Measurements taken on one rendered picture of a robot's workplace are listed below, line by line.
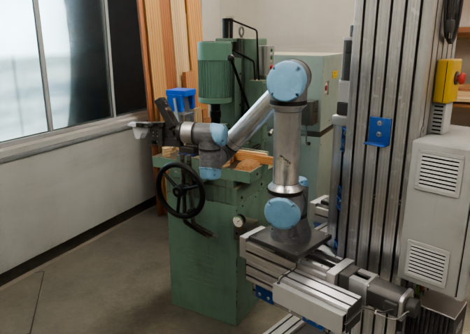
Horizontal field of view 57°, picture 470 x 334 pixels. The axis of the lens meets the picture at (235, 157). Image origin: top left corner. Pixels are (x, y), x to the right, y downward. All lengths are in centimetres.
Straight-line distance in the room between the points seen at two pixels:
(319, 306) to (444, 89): 78
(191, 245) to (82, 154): 129
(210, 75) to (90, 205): 170
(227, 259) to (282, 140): 113
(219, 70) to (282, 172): 95
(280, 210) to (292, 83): 40
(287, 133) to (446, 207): 52
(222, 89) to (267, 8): 248
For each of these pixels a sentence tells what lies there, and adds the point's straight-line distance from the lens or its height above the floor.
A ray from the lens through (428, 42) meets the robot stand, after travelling 143.
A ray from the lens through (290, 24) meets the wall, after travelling 452.
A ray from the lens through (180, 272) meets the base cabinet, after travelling 258.
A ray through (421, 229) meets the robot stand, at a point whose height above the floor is 95.
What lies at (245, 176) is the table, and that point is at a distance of 211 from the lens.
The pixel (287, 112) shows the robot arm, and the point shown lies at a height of 131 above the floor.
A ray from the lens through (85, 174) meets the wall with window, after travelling 342.
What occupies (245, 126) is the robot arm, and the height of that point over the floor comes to 123.
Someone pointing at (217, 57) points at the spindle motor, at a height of 143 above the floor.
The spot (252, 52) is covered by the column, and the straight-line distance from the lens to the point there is 241.
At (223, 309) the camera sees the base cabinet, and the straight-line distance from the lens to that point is 253.
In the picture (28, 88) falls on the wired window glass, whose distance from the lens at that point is 313.
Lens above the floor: 154
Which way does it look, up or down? 16 degrees down
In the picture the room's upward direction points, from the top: straight up
